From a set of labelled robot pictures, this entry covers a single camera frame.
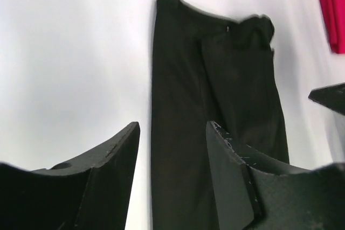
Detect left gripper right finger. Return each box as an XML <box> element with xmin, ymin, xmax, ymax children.
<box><xmin>206</xmin><ymin>122</ymin><xmax>344</xmax><ymax>229</ymax></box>

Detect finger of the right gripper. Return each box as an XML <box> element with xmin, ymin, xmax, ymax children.
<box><xmin>308</xmin><ymin>83</ymin><xmax>345</xmax><ymax>114</ymax></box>

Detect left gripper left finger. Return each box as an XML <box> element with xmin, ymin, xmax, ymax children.
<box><xmin>1</xmin><ymin>122</ymin><xmax>140</xmax><ymax>229</ymax></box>

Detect black t shirt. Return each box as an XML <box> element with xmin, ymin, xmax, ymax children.
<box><xmin>151</xmin><ymin>0</ymin><xmax>289</xmax><ymax>229</ymax></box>

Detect folded red t shirt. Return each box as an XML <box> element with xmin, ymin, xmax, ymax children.
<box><xmin>319</xmin><ymin>0</ymin><xmax>344</xmax><ymax>54</ymax></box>

